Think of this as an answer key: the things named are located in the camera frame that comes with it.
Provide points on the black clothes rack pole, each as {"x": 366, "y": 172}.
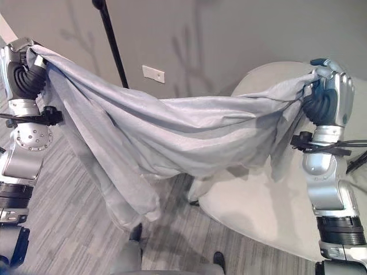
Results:
{"x": 112, "y": 43}

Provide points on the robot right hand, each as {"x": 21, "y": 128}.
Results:
{"x": 329, "y": 94}

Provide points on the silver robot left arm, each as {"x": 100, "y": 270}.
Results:
{"x": 20, "y": 154}

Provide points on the light grey garment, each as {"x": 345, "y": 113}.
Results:
{"x": 160, "y": 129}

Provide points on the white wall outlet plate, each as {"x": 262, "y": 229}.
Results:
{"x": 153, "y": 74}

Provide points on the dark robot foot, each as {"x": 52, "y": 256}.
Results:
{"x": 219, "y": 261}
{"x": 136, "y": 231}

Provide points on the light grey sofa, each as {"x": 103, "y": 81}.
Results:
{"x": 258, "y": 200}

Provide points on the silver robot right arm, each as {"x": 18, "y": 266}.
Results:
{"x": 332, "y": 194}

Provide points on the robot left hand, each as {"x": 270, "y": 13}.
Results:
{"x": 21, "y": 75}

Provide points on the silver robot leg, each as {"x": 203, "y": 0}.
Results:
{"x": 127, "y": 257}

